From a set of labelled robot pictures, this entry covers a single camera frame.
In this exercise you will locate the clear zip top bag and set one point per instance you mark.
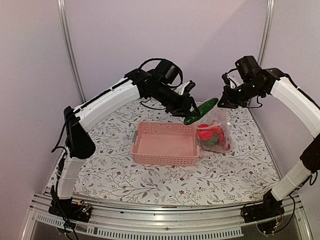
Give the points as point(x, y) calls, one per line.
point(216, 117)

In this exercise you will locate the orange red pepper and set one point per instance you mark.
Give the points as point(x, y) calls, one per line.
point(204, 132)

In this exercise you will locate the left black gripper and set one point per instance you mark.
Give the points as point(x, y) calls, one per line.
point(184, 107)

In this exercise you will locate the pink plastic basket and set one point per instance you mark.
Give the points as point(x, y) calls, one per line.
point(165, 143)

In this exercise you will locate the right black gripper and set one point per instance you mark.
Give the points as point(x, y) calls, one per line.
point(228, 100)

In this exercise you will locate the right aluminium frame post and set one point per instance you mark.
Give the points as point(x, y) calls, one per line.
point(266, 30)

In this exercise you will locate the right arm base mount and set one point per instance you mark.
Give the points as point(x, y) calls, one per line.
point(257, 212)

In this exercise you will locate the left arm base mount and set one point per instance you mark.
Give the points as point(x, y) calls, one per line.
point(73, 211)

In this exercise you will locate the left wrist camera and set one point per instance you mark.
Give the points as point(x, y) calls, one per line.
point(166, 72)

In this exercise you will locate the floral tablecloth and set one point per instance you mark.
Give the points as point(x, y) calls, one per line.
point(243, 174)

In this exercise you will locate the aluminium frame post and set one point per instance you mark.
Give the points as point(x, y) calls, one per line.
point(266, 30)
point(62, 12)

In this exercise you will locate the green cucumber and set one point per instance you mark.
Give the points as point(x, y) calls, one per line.
point(203, 109)

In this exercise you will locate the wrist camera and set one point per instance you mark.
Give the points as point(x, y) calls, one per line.
point(166, 72)
point(247, 67)

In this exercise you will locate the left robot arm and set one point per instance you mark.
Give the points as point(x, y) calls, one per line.
point(135, 85)

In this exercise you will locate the left aluminium frame post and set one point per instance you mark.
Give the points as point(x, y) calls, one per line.
point(62, 12)

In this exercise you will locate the red lychee bunch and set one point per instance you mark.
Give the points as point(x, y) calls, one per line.
point(224, 140)

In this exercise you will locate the aluminium front rail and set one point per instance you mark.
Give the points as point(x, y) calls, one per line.
point(116, 220)

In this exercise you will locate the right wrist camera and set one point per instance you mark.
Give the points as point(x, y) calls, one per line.
point(247, 67)

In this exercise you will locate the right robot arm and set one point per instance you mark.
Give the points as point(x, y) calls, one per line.
point(274, 82)

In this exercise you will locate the green avocado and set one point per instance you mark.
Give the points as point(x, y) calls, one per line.
point(211, 142)

